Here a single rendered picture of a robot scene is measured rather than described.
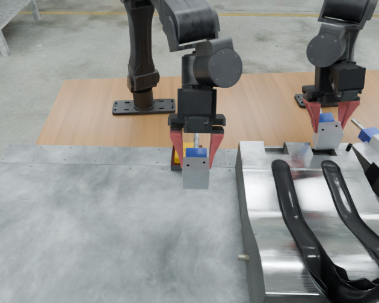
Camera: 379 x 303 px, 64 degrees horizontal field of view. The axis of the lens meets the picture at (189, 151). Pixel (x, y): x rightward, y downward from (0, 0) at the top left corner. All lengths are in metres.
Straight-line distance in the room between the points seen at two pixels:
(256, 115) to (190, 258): 0.52
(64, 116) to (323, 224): 0.79
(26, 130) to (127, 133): 1.60
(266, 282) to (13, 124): 2.29
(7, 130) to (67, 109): 1.49
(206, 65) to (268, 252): 0.30
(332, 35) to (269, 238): 0.36
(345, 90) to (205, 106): 0.27
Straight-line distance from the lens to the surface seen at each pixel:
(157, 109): 0.97
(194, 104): 0.45
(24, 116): 2.61
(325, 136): 0.72
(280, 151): 0.77
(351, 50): 0.98
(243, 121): 0.95
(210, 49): 0.46
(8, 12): 3.94
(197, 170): 0.56
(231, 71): 0.47
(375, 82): 1.31
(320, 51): 0.60
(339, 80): 0.60
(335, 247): 0.56
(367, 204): 0.70
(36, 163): 0.89
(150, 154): 0.83
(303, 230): 0.59
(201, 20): 0.53
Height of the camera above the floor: 1.37
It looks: 43 degrees down
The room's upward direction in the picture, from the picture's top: straight up
